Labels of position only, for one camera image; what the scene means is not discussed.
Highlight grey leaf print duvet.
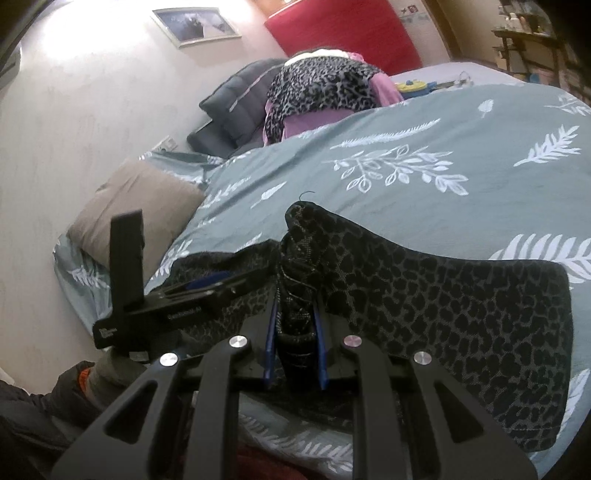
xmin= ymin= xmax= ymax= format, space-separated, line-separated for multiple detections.
xmin=53 ymin=83 xmax=591 ymax=480

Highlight wooden desk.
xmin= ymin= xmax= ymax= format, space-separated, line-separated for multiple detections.
xmin=491 ymin=23 xmax=563 ymax=80

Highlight wooden bookshelf with books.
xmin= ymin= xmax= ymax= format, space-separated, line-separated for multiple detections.
xmin=554 ymin=44 xmax=591 ymax=104

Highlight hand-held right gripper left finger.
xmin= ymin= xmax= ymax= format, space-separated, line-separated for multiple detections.
xmin=51 ymin=295 xmax=283 ymax=480

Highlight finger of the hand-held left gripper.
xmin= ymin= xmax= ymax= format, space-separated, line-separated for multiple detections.
xmin=159 ymin=270 xmax=243 ymax=299

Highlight red cloth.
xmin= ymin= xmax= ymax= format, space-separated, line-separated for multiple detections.
xmin=238 ymin=442 xmax=302 ymax=480

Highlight leopard print blanket pile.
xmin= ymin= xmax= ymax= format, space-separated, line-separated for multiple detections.
xmin=261 ymin=50 xmax=405 ymax=147

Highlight black leopard print pants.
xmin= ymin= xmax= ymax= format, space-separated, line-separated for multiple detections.
xmin=157 ymin=202 xmax=574 ymax=454

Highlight person's left forearm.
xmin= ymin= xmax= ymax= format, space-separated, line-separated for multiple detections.
xmin=0 ymin=353 xmax=155 ymax=480

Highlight beige pillow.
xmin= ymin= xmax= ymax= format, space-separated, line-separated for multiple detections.
xmin=67 ymin=159 xmax=206 ymax=274

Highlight framed picture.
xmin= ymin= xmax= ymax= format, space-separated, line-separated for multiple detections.
xmin=150 ymin=6 xmax=242 ymax=49

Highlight grey padded headboard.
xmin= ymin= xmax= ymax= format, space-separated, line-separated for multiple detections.
xmin=187 ymin=58 xmax=288 ymax=156

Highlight white cloth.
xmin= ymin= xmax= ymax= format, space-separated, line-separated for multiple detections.
xmin=283 ymin=47 xmax=352 ymax=68

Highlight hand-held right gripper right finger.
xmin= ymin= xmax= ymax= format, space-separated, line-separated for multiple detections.
xmin=313 ymin=300 xmax=539 ymax=480

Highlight small wooden desk shelf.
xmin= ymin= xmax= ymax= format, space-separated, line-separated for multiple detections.
xmin=498 ymin=0 xmax=555 ymax=34

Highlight grey leopard print blanket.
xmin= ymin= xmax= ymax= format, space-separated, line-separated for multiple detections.
xmin=264 ymin=58 xmax=382 ymax=144

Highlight lilac bed sheet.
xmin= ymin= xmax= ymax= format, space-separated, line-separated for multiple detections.
xmin=390 ymin=60 xmax=528 ymax=94

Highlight red mattress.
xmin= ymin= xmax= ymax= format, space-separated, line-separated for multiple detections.
xmin=264 ymin=0 xmax=424 ymax=75

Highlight yellow and blue toy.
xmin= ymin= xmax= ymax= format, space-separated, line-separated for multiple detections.
xmin=398 ymin=79 xmax=437 ymax=97

